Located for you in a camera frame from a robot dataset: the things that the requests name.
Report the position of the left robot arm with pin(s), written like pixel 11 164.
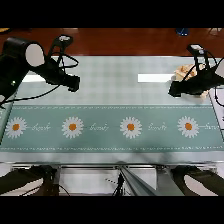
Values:
pixel 15 65

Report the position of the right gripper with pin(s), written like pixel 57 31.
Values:
pixel 178 89

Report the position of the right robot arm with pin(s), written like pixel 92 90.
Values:
pixel 207 80

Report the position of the cream T-shirt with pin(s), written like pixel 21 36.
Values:
pixel 185 70

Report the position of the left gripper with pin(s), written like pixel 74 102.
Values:
pixel 72 83

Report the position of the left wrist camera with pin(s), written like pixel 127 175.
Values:
pixel 64 39

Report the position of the silver frame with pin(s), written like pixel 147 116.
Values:
pixel 140 186

